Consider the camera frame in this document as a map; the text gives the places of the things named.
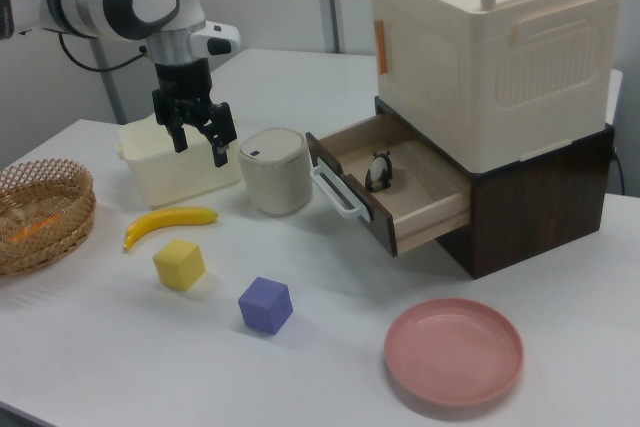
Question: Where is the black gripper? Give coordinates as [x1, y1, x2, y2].
[151, 57, 238, 169]

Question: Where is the wooden drawer with white handle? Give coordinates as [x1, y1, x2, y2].
[304, 111, 474, 259]

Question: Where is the dark wooden drawer cabinet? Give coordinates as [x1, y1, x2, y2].
[374, 96, 616, 280]

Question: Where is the cream open plastic container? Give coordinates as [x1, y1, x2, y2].
[117, 116, 242, 210]

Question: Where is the yellow toy banana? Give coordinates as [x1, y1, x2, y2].
[122, 205, 220, 253]

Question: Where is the small white lidded bin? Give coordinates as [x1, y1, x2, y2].
[237, 127, 315, 218]

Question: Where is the yellow foam cube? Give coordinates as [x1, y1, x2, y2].
[152, 239, 208, 294]

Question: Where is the woven wicker basket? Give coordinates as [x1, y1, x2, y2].
[0, 157, 98, 277]

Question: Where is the small panda figurine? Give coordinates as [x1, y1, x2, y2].
[366, 148, 397, 194]

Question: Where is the purple foam cube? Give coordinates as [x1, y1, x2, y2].
[237, 275, 295, 336]

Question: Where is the toy bread with orange stripes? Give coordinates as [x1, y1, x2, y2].
[0, 206, 62, 244]

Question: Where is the pink plastic plate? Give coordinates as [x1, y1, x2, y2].
[383, 297, 526, 409]

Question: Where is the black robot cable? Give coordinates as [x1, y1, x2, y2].
[58, 30, 149, 74]

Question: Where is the black cable behind cabinet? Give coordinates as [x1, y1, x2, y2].
[610, 145, 627, 196]

